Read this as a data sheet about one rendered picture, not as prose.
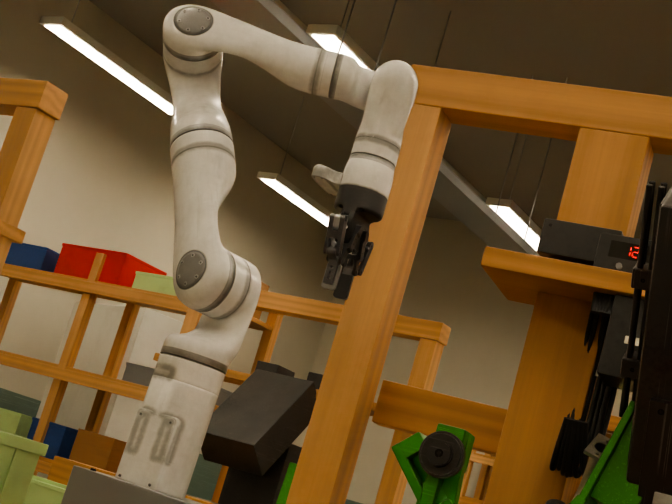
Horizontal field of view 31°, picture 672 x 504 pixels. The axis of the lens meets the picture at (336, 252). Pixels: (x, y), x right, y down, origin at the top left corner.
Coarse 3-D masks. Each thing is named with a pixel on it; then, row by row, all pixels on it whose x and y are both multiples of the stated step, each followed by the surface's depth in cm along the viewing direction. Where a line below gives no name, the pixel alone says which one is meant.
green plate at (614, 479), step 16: (624, 416) 184; (624, 432) 185; (608, 448) 184; (624, 448) 184; (608, 464) 184; (624, 464) 183; (592, 480) 183; (608, 480) 183; (624, 480) 183; (592, 496) 183; (608, 496) 183; (624, 496) 182
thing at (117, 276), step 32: (32, 256) 825; (64, 256) 810; (96, 256) 790; (128, 256) 782; (64, 288) 793; (96, 288) 775; (128, 288) 768; (160, 288) 758; (0, 320) 875; (128, 320) 816; (256, 320) 741; (0, 352) 804; (64, 352) 776; (64, 384) 772; (96, 384) 748; (128, 384) 742; (0, 416) 790; (96, 416) 802; (64, 448) 758; (96, 448) 747; (224, 480) 736
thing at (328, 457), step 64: (448, 128) 259; (576, 192) 237; (640, 192) 237; (384, 256) 247; (384, 320) 245; (576, 320) 230; (320, 384) 243; (576, 384) 226; (320, 448) 239; (512, 448) 226
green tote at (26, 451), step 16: (0, 432) 172; (0, 448) 172; (16, 448) 174; (32, 448) 176; (0, 464) 173; (16, 464) 175; (32, 464) 177; (0, 480) 173; (16, 480) 175; (0, 496) 173; (16, 496) 175
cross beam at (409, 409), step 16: (384, 384) 248; (400, 384) 247; (384, 400) 247; (400, 400) 246; (416, 400) 245; (432, 400) 244; (448, 400) 242; (464, 400) 241; (384, 416) 246; (400, 416) 245; (416, 416) 244; (432, 416) 243; (448, 416) 241; (464, 416) 240; (480, 416) 239; (496, 416) 238; (416, 432) 243; (432, 432) 242; (480, 432) 238; (496, 432) 237; (480, 448) 237; (496, 448) 236
